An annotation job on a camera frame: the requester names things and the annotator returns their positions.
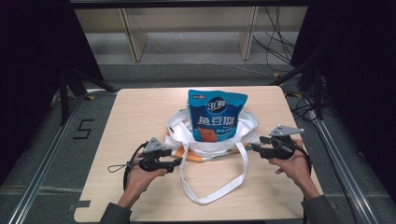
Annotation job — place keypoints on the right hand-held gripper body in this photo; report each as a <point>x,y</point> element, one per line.
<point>285,143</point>

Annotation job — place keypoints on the beige wooden desk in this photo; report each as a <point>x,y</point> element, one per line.
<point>186,18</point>

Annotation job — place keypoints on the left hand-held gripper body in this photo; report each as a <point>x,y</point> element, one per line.
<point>152,157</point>

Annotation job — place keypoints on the aluminium floor rail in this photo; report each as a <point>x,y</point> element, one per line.
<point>46,161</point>
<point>342,168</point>

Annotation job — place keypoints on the black frame beam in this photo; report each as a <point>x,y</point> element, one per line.
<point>186,3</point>

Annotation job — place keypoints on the white tote bag colourful patches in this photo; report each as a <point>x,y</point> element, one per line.
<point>214,147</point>

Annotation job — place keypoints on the person's left hand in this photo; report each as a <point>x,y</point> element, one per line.
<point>141,180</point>

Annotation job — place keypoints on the grey tape patch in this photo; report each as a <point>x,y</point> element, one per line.
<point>81,204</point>

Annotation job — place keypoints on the blue snack packet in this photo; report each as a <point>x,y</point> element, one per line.
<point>218,115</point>

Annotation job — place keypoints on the dark curtain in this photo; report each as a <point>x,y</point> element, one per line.
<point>34,77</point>
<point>361,77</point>

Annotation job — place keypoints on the black metal stand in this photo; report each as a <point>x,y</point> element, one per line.
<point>311,81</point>
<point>73,87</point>

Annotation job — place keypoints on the person's right hand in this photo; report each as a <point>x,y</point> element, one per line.
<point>294,169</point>

